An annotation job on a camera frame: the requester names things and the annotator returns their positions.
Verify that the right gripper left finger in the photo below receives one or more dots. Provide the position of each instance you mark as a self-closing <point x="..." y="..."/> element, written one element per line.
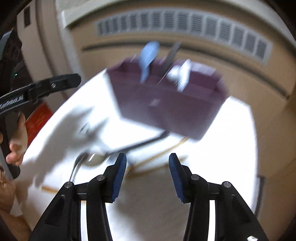
<point x="61" y="219"/>

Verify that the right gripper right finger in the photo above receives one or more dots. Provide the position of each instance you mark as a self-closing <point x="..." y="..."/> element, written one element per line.
<point x="234" y="220"/>

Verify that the wooden spoon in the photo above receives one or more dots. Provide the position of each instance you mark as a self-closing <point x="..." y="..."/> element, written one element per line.
<point x="49" y="189"/>

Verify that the metal shovel-shaped spoon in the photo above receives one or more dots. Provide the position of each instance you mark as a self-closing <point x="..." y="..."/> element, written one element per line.
<point x="78" y="162"/>

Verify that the translucent brown plastic spoon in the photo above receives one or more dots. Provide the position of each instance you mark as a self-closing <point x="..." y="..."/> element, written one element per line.
<point x="96" y="159"/>

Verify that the blue plastic rice spoon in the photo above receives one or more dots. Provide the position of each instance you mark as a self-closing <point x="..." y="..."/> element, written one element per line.
<point x="147" y="56"/>

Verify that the black flat-handled utensil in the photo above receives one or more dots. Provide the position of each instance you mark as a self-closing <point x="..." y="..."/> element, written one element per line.
<point x="168" y="61"/>

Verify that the white ball-handle spoon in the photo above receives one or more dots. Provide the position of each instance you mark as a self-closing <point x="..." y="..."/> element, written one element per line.
<point x="173" y="74"/>

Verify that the pink jacket sleeve forearm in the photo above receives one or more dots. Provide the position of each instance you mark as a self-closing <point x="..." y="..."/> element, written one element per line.
<point x="16" y="224"/>

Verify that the person left hand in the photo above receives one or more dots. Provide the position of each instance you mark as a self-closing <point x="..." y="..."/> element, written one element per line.
<point x="18" y="142"/>

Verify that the red floor mat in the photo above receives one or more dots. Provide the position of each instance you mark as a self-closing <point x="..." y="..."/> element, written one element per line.
<point x="37" y="120"/>

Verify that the purple plastic utensil holder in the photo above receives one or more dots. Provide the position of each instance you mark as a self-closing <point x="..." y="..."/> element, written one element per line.
<point x="158" y="103"/>

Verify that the grey ventilation grille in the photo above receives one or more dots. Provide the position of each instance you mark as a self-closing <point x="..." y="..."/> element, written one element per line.
<point x="189" y="22"/>

